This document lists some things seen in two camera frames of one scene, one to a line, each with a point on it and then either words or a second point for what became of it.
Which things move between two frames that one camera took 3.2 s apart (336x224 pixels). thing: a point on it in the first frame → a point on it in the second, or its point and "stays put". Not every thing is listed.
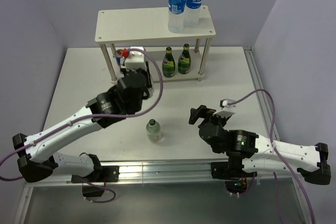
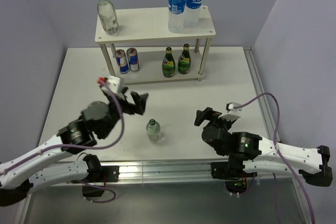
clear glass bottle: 151,92 → 106,11
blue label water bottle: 176,7 stays put
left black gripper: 145,73 → 139,100
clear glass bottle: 153,130 stays put
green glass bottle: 168,64 stays put
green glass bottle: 184,61 stays put
